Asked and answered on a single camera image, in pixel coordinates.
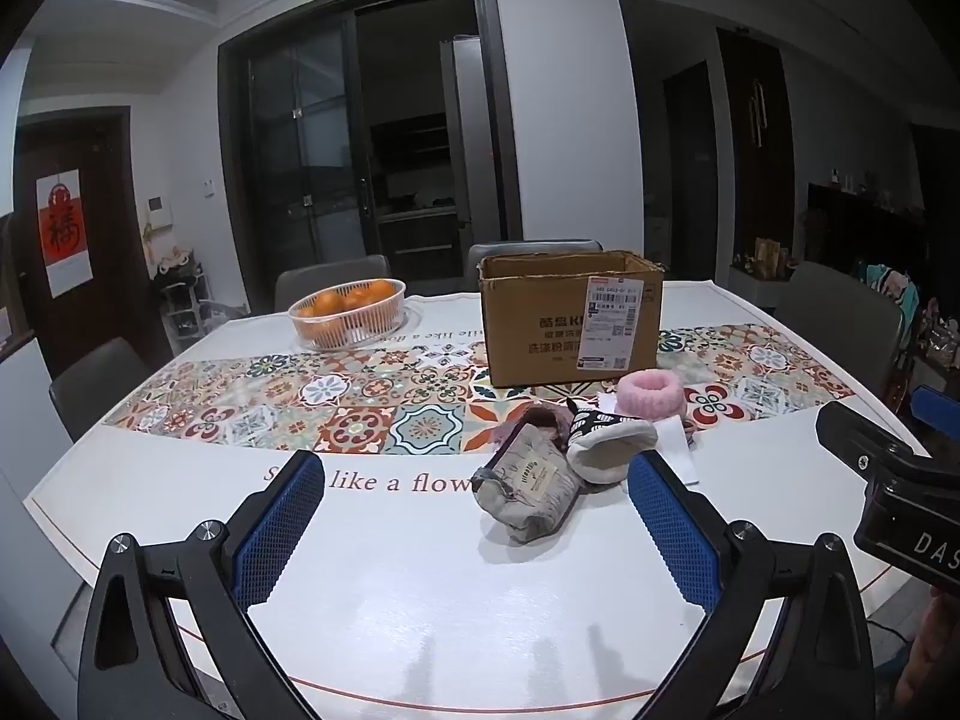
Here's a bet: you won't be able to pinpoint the white cloth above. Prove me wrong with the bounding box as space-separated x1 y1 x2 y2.
597 416 700 486

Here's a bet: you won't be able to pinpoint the dusty pink knit item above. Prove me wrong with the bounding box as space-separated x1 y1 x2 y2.
491 401 574 452

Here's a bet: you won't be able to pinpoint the person's hand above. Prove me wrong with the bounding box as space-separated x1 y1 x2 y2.
893 589 958 710

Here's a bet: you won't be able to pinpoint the grey chair right side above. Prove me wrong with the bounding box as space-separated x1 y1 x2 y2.
775 262 903 397

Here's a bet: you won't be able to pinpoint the grey chair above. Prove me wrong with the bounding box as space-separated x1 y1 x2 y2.
775 262 903 397
465 237 605 291
49 338 151 442
275 254 391 312

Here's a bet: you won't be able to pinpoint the colourful clothes pile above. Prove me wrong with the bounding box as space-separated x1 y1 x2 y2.
866 265 919 355

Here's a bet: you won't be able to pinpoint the white low cabinet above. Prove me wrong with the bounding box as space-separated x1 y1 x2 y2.
729 265 788 314

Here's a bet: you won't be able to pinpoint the pink fluffy scrunchie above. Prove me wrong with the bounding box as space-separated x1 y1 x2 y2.
615 369 686 421

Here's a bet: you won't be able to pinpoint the grey chair left side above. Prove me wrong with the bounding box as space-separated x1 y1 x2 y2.
49 338 151 442

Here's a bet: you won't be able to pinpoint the brown cardboard box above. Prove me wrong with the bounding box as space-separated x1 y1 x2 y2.
478 250 664 388

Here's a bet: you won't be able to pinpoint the patterned tablecloth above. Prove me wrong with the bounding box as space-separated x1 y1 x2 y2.
22 280 932 714

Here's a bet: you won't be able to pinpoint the dark wooden door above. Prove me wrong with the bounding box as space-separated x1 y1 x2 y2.
10 107 171 377

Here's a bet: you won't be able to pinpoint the white shoe rack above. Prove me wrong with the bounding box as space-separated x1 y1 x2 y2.
151 245 212 355

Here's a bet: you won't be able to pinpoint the oranges in basket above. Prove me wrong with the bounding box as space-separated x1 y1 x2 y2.
293 278 401 348

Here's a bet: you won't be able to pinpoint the white fruit basket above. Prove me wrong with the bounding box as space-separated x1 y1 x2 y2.
286 276 409 352

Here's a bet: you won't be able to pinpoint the grey chair back left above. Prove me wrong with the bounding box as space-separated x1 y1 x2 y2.
275 254 391 312

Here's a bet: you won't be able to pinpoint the grey chair back centre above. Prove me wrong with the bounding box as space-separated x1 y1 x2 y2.
465 237 605 291

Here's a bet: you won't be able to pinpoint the red fu door poster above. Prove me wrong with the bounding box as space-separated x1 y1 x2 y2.
36 169 93 298

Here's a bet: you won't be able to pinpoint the black sliding glass door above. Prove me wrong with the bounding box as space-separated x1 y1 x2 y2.
218 0 523 312

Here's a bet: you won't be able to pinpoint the white wall intercom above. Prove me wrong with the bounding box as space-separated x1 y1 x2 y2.
146 195 172 231

